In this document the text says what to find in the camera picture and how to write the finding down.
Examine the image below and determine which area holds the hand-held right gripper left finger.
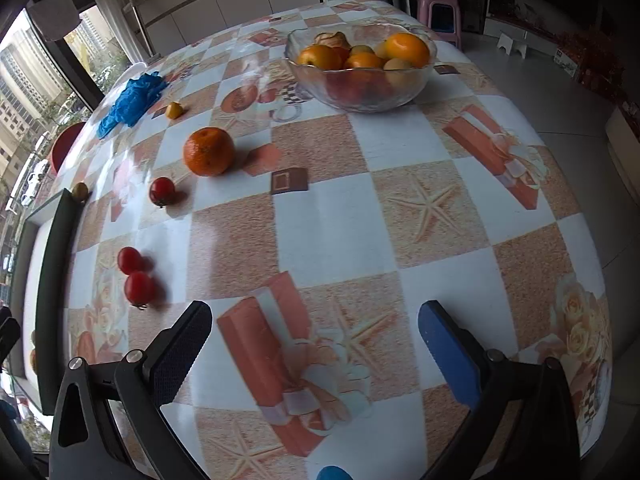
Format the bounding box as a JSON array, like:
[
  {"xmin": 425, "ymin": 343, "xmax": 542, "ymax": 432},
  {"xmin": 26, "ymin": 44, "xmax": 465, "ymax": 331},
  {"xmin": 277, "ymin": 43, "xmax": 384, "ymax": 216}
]
[{"xmin": 48, "ymin": 301, "xmax": 213, "ymax": 480}]

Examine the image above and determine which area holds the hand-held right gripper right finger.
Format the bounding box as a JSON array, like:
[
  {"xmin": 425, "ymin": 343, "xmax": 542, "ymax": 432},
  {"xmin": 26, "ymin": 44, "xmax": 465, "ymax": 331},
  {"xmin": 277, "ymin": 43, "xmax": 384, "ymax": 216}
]
[{"xmin": 418, "ymin": 301, "xmax": 583, "ymax": 480}]

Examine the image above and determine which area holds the checkered printed tablecloth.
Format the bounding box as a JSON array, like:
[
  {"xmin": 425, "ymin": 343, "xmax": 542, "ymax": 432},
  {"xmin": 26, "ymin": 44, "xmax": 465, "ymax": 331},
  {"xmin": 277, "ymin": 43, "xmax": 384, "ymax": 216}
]
[{"xmin": 30, "ymin": 0, "xmax": 615, "ymax": 480}]

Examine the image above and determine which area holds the grey hanging cloth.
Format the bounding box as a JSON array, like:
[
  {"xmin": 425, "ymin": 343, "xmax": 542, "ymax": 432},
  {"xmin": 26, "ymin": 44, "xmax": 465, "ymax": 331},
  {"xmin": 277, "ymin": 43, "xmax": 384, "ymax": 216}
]
[{"xmin": 27, "ymin": 0, "xmax": 82, "ymax": 43}]

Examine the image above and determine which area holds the red cherry tomato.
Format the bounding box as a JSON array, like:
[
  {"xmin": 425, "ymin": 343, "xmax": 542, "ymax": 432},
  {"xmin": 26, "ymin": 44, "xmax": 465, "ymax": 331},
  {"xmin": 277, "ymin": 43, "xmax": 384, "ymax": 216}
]
[
  {"xmin": 117, "ymin": 246, "xmax": 145, "ymax": 273},
  {"xmin": 150, "ymin": 176, "xmax": 177, "ymax": 208},
  {"xmin": 124, "ymin": 271, "xmax": 157, "ymax": 309}
]

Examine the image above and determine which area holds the smooth orange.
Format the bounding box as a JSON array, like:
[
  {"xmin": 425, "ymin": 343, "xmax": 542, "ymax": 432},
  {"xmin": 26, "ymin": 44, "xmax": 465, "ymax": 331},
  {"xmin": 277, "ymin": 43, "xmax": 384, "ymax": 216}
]
[
  {"xmin": 297, "ymin": 44, "xmax": 346, "ymax": 72},
  {"xmin": 344, "ymin": 52, "xmax": 385, "ymax": 71},
  {"xmin": 385, "ymin": 32, "xmax": 431, "ymax": 68}
]

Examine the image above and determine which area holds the white foam tray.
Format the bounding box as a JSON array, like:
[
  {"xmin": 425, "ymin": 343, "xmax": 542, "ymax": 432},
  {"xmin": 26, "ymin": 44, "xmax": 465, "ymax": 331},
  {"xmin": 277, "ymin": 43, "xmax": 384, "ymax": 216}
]
[{"xmin": 10, "ymin": 187, "xmax": 88, "ymax": 416}]

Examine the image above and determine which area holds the cream plastic tub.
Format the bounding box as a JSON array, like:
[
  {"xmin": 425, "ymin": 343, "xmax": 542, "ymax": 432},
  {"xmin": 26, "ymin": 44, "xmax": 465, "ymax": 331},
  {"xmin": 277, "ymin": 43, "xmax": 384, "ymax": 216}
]
[{"xmin": 605, "ymin": 105, "xmax": 640, "ymax": 191}]

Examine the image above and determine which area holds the red gift box pile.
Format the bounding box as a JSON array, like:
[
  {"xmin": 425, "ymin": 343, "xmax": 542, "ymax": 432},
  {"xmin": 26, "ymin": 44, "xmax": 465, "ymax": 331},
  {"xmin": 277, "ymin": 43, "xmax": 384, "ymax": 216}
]
[{"xmin": 555, "ymin": 30, "xmax": 628, "ymax": 101}]

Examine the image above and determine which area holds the red apple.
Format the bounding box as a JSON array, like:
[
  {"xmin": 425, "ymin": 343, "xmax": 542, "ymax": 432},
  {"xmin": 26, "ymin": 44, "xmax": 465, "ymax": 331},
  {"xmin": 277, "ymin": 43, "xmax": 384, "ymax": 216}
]
[{"xmin": 327, "ymin": 67, "xmax": 396, "ymax": 103}]

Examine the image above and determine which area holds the blue disposable gloves pile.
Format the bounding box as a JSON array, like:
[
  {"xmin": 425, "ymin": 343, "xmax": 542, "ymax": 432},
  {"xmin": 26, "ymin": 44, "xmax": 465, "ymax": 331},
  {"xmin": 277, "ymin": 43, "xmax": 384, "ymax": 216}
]
[{"xmin": 96, "ymin": 72, "xmax": 167, "ymax": 140}]

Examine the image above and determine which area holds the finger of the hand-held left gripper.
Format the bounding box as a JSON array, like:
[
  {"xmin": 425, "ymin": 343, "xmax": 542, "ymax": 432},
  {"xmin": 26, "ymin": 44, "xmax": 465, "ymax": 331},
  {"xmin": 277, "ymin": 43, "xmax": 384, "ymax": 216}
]
[{"xmin": 0, "ymin": 304, "xmax": 22, "ymax": 361}]

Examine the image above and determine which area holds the white kitchen cabinet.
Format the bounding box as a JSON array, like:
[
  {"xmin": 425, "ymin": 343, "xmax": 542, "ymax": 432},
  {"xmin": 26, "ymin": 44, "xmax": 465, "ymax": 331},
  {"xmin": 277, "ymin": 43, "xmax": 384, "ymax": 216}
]
[{"xmin": 122, "ymin": 0, "xmax": 323, "ymax": 58}]

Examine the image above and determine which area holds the white printed carton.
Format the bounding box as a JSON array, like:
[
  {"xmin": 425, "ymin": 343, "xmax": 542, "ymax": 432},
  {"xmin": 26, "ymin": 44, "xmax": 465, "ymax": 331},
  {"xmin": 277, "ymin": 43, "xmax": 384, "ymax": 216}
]
[{"xmin": 552, "ymin": 47, "xmax": 583, "ymax": 78}]

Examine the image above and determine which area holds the red plastic chair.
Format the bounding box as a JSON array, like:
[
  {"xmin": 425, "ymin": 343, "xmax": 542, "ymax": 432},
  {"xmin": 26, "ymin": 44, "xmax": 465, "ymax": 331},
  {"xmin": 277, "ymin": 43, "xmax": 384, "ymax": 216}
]
[{"xmin": 50, "ymin": 121, "xmax": 88, "ymax": 175}]

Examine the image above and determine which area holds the white step stool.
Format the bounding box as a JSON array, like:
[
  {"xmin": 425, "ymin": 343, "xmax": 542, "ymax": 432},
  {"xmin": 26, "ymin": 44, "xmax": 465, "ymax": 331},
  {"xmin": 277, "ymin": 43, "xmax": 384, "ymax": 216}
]
[{"xmin": 497, "ymin": 31, "xmax": 532, "ymax": 61}]

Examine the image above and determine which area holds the clear glass bowl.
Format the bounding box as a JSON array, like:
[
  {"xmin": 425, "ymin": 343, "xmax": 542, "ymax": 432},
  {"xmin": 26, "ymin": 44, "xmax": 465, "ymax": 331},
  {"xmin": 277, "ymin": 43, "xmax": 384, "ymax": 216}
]
[{"xmin": 286, "ymin": 22, "xmax": 438, "ymax": 113}]

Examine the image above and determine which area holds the bumpy mandarin orange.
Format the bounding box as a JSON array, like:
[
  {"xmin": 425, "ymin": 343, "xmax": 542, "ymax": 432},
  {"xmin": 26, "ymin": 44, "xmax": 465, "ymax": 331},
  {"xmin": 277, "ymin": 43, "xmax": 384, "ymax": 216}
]
[{"xmin": 183, "ymin": 127, "xmax": 236, "ymax": 177}]

